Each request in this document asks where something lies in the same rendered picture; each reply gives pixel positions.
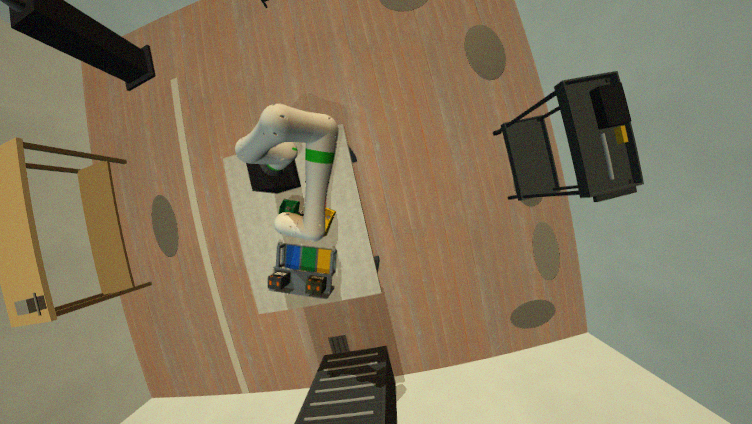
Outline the yellow bin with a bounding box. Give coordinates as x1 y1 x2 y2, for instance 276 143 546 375
323 208 336 237

